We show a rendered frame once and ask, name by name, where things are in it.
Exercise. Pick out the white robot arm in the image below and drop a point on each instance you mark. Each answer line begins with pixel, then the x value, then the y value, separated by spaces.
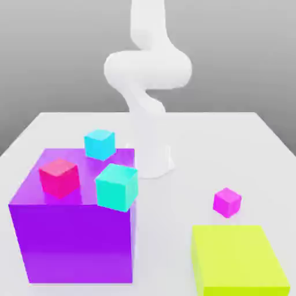
pixel 148 69

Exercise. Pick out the small sky blue cube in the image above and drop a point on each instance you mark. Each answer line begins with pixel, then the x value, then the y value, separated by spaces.
pixel 99 144

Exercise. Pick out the small turquoise cube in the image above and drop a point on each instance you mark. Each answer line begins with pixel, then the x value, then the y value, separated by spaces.
pixel 115 187

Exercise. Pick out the small red cube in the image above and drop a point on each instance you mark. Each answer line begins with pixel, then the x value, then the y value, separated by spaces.
pixel 59 180

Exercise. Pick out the small magenta cube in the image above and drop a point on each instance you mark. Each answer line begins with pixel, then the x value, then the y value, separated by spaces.
pixel 226 203

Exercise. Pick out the large purple box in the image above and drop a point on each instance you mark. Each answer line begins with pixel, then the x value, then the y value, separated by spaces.
pixel 69 242

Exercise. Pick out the large yellow box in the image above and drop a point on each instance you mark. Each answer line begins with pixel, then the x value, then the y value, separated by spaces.
pixel 235 254

